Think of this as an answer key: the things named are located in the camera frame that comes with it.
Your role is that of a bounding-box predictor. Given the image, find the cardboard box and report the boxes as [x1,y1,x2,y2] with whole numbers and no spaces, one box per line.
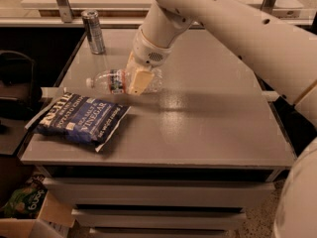
[0,192,75,238]

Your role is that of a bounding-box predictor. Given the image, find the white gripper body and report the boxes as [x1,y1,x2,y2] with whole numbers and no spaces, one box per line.
[132,28,172,67]

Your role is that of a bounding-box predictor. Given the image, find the clear plastic water bottle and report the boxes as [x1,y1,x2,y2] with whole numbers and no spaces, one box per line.
[86,69,162,95]

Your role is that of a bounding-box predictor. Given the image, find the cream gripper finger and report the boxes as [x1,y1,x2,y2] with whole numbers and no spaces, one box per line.
[126,52,136,73]
[128,67,154,95]

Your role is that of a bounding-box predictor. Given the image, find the metal railing post left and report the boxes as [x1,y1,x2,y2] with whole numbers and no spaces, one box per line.
[55,0,73,23]

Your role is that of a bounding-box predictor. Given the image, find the blue potato chip bag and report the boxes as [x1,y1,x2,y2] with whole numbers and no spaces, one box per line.
[25,92,130,152]

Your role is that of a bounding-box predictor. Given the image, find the black chair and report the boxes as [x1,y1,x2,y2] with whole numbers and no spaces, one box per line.
[0,50,43,121]

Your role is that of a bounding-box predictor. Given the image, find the silver energy drink can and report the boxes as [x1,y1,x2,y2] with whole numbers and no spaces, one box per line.
[81,10,105,55]

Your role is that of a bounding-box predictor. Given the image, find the grey drawer cabinet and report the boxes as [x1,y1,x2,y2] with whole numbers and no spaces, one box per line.
[22,30,294,238]

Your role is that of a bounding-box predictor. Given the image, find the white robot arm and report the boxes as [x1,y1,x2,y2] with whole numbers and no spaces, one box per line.
[128,0,317,238]

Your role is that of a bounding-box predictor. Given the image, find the green snack bag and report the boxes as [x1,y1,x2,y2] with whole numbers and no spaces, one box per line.
[3,174,48,219]

